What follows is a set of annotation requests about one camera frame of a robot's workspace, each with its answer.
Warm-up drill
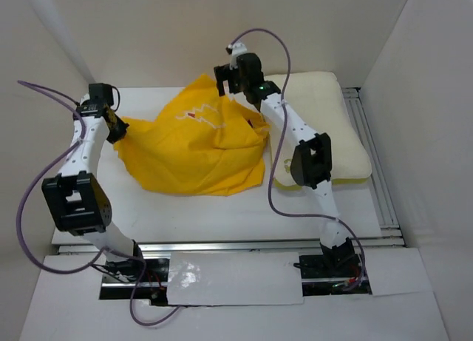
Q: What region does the aluminium front rail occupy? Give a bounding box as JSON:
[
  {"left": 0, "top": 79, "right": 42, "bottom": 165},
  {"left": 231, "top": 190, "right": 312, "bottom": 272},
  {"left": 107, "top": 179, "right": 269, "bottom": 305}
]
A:
[{"left": 55, "top": 239, "right": 326, "bottom": 255}]

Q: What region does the cream quilted pillow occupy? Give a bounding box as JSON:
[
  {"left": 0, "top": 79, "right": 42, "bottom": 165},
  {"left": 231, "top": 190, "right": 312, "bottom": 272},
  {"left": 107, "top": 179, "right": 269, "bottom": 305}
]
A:
[{"left": 258, "top": 70, "right": 373, "bottom": 192}]

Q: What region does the aluminium side rail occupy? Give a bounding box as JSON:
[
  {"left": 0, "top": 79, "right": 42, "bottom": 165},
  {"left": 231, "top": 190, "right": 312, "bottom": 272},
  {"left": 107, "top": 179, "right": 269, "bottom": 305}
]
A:
[{"left": 341, "top": 87, "right": 406, "bottom": 248}]

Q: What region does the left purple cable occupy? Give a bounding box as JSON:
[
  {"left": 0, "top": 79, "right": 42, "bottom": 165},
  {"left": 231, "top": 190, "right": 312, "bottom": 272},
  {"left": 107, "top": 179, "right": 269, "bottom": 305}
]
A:
[{"left": 16, "top": 80, "right": 182, "bottom": 328}]

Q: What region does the yellow pillowcase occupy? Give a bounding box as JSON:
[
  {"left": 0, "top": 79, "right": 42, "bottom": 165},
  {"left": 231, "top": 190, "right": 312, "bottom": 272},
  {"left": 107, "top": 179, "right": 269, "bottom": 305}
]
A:
[{"left": 113, "top": 74, "right": 270, "bottom": 196}]

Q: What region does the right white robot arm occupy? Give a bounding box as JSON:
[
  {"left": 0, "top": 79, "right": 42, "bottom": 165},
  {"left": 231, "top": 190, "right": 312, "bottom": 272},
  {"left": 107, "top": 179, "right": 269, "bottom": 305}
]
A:
[{"left": 214, "top": 53, "right": 355, "bottom": 276}]

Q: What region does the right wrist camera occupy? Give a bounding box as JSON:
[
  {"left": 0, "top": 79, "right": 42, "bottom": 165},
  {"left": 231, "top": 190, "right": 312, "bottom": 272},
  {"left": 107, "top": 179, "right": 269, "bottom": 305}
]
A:
[{"left": 226, "top": 41, "right": 248, "bottom": 70}]

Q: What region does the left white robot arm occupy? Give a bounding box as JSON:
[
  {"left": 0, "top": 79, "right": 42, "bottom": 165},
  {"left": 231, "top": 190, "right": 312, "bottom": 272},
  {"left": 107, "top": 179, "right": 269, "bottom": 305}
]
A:
[{"left": 41, "top": 83, "right": 146, "bottom": 281}]

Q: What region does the white cover plate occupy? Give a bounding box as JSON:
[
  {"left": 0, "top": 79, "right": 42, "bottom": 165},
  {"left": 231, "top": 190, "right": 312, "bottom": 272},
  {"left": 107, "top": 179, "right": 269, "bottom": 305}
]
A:
[{"left": 166, "top": 252, "right": 304, "bottom": 306}]

